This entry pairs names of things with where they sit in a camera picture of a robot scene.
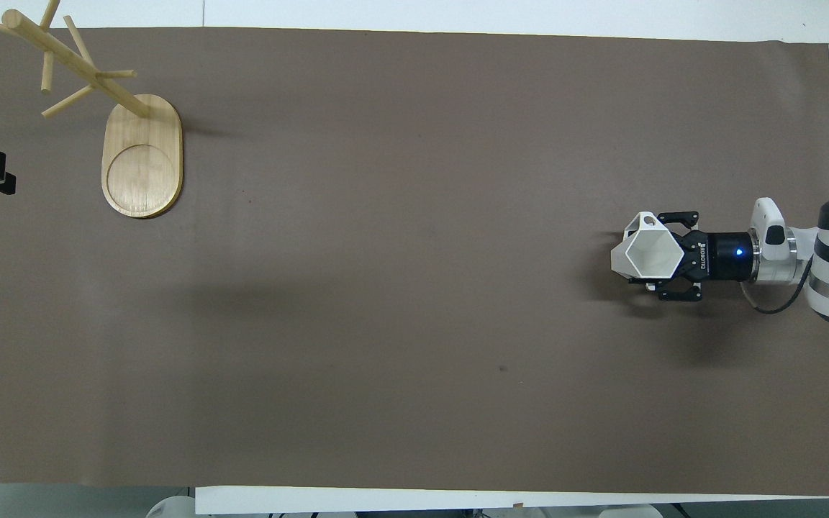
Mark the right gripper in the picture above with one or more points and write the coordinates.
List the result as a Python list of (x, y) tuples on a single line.
[(727, 255)]

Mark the white hexagonal cup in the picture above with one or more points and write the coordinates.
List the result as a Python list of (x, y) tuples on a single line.
[(650, 255)]

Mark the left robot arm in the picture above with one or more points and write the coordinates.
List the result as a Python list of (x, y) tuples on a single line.
[(171, 508)]

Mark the wooden cup rack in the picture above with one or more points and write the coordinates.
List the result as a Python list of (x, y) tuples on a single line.
[(142, 158)]

